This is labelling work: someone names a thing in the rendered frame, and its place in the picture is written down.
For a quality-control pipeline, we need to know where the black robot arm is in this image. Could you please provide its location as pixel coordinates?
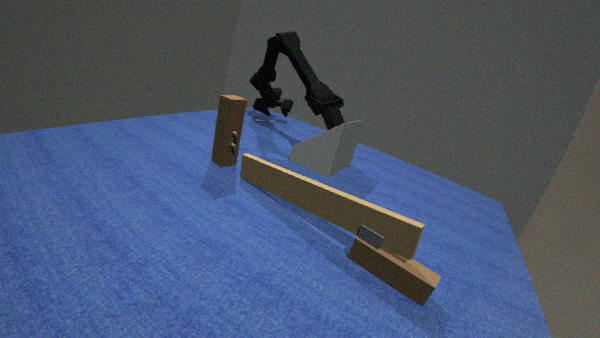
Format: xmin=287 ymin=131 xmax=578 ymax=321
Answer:
xmin=250 ymin=31 xmax=345 ymax=130

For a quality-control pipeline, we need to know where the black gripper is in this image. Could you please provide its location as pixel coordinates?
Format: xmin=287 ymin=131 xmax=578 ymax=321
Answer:
xmin=253 ymin=91 xmax=293 ymax=118

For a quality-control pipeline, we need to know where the long tan wooden bar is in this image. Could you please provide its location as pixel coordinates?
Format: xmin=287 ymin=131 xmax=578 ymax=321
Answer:
xmin=240 ymin=153 xmax=425 ymax=260

